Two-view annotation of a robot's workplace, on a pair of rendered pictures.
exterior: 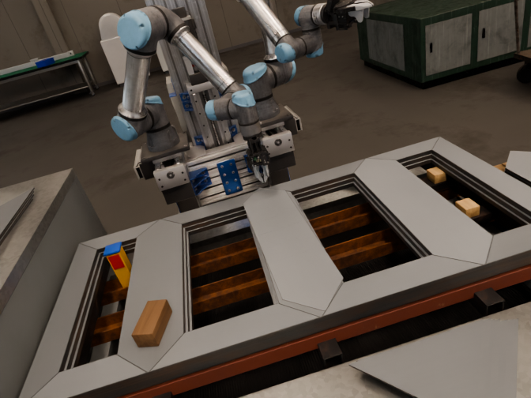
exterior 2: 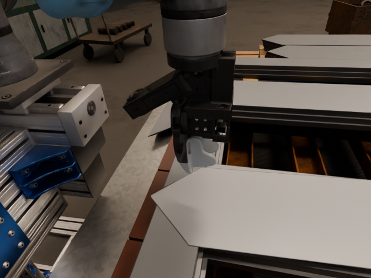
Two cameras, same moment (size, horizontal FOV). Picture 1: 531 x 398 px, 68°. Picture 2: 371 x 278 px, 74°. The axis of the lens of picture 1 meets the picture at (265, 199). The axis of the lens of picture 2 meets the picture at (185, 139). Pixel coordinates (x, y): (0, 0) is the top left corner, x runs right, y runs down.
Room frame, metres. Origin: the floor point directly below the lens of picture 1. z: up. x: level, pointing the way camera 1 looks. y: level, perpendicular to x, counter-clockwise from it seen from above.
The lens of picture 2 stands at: (1.28, 0.29, 1.23)
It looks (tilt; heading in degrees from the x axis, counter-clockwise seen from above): 37 degrees down; 288
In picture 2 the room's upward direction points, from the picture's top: 4 degrees counter-clockwise
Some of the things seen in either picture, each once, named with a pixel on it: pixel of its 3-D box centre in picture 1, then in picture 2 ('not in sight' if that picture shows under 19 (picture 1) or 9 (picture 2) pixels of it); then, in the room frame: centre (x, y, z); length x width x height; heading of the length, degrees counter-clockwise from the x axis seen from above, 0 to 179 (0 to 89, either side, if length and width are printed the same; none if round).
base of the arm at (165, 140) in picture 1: (160, 135); not in sight; (1.78, 0.39, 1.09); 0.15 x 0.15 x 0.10
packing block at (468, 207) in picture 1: (467, 208); not in sight; (1.06, -0.66, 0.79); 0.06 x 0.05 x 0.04; 4
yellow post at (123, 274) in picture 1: (124, 270); not in sight; (1.24, 0.59, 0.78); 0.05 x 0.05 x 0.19; 4
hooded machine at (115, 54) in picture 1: (122, 47); not in sight; (10.18, 2.35, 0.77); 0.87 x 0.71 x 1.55; 96
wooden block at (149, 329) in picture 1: (152, 322); not in sight; (0.80, 0.38, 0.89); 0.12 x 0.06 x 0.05; 167
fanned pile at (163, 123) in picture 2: not in sight; (178, 113); (1.59, -0.55, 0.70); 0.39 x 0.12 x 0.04; 94
